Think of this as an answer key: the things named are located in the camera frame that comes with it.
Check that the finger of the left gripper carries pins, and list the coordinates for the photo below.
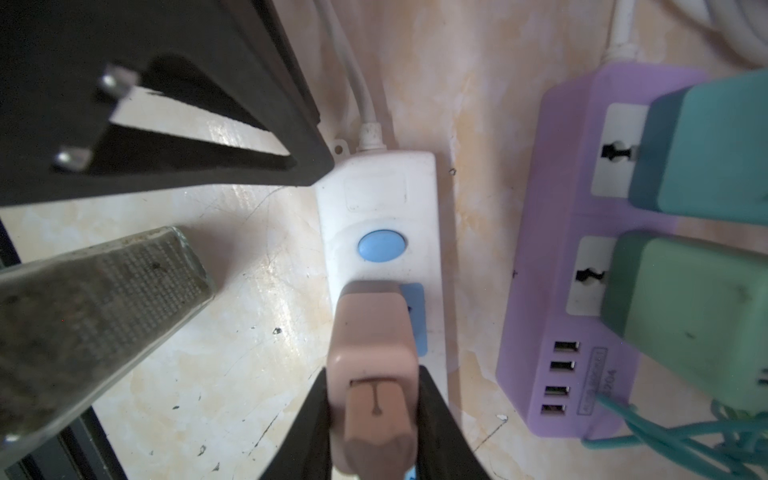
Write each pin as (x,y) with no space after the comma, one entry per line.
(75,324)
(67,67)

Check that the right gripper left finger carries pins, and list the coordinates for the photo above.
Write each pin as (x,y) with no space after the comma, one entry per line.
(305,452)

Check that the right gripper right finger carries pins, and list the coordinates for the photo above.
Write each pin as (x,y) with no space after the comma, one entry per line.
(443,452)

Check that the pink charger plug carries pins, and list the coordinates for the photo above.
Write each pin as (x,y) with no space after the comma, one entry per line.
(372,374)

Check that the light green charger plug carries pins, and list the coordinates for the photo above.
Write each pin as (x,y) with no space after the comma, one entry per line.
(695,307)

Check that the teal charger plug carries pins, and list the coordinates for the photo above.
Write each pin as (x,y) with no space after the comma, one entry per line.
(703,152)

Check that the purple power strip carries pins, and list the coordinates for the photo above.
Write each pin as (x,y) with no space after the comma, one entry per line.
(556,356)

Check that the white blue power strip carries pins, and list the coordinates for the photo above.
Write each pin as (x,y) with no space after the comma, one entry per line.
(379,216)

